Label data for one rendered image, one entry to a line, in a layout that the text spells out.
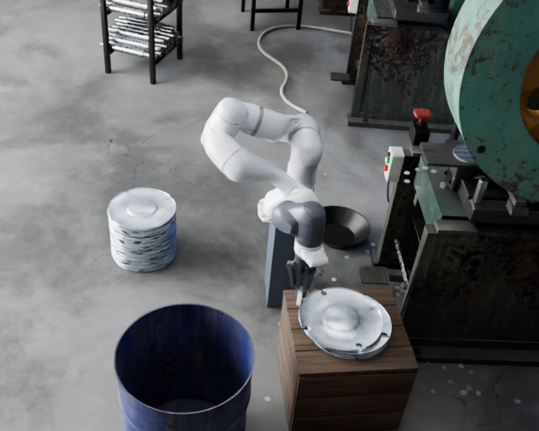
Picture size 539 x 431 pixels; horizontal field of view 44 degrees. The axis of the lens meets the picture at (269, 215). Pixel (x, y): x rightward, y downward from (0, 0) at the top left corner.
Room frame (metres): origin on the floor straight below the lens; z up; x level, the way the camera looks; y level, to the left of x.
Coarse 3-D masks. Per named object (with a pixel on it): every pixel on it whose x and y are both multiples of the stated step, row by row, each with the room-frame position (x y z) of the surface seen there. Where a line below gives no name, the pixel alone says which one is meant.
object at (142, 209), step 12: (132, 192) 2.36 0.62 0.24; (144, 192) 2.37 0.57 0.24; (156, 192) 2.37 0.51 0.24; (120, 204) 2.26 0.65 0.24; (132, 204) 2.26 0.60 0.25; (144, 204) 2.27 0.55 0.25; (156, 204) 2.29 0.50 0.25; (168, 204) 2.30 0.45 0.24; (120, 216) 2.18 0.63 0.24; (132, 216) 2.19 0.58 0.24; (144, 216) 2.19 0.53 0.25; (156, 216) 2.21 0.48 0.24; (168, 216) 2.21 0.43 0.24; (132, 228) 2.11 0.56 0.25; (144, 228) 2.11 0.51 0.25
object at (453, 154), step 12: (420, 144) 2.13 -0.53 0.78; (432, 144) 2.14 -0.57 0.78; (444, 144) 2.14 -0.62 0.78; (456, 144) 2.15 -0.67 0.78; (432, 156) 2.05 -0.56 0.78; (444, 156) 2.06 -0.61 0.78; (456, 156) 2.06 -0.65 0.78; (468, 156) 2.06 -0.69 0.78; (456, 168) 2.04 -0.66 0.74; (468, 168) 2.04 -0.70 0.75; (456, 180) 2.03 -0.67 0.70
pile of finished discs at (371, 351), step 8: (368, 296) 1.71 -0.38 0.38; (376, 304) 1.68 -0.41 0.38; (384, 312) 1.64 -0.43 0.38; (384, 320) 1.61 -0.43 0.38; (384, 328) 1.57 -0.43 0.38; (384, 336) 1.54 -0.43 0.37; (360, 344) 1.49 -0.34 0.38; (376, 344) 1.50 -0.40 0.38; (384, 344) 1.50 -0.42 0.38; (328, 352) 1.46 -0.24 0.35; (336, 352) 1.45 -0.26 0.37; (344, 352) 1.44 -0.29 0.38; (352, 352) 1.45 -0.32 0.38; (360, 352) 1.45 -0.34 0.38; (368, 352) 1.45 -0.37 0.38; (376, 352) 1.47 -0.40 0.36
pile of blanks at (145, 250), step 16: (112, 224) 2.15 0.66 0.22; (112, 240) 2.17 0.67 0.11; (128, 240) 2.11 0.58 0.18; (144, 240) 2.11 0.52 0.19; (160, 240) 2.15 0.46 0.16; (176, 240) 2.27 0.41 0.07; (128, 256) 2.12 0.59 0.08; (144, 256) 2.12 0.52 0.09; (160, 256) 2.14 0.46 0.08; (144, 272) 2.11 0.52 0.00
